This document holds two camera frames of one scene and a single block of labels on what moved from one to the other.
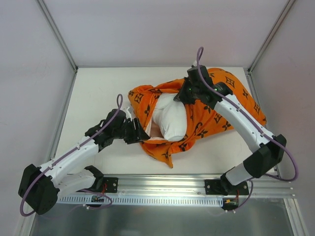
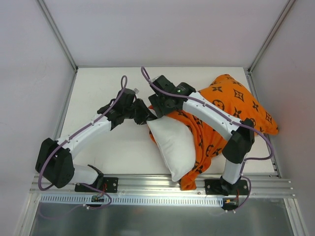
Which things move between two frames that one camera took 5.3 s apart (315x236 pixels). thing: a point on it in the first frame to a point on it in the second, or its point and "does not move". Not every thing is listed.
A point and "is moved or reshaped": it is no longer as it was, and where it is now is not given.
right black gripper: (184, 91) to (157, 106)
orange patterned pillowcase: (204, 119) is moved or reshaped
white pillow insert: (170, 116) is moved or reshaped
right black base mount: (213, 187) does not move
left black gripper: (133, 131) to (141, 112)
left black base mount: (110, 185) does not move
